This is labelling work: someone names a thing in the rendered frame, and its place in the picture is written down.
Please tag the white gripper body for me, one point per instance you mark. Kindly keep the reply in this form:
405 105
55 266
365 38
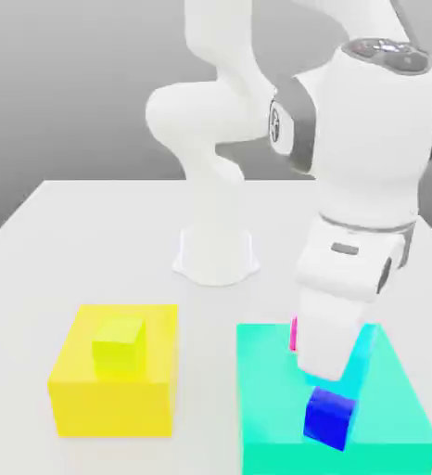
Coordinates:
329 334

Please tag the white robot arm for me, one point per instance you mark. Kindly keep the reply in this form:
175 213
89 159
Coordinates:
371 148

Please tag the small pink cube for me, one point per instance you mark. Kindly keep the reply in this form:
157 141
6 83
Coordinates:
293 334

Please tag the small blue cube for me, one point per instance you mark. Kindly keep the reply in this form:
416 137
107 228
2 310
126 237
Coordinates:
327 419

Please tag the small yellow-green cube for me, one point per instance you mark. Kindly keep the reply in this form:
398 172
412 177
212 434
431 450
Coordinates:
117 352

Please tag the large turquoise box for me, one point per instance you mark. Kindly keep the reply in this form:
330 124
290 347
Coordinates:
390 408

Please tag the large yellow box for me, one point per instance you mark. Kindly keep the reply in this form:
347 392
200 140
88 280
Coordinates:
112 408

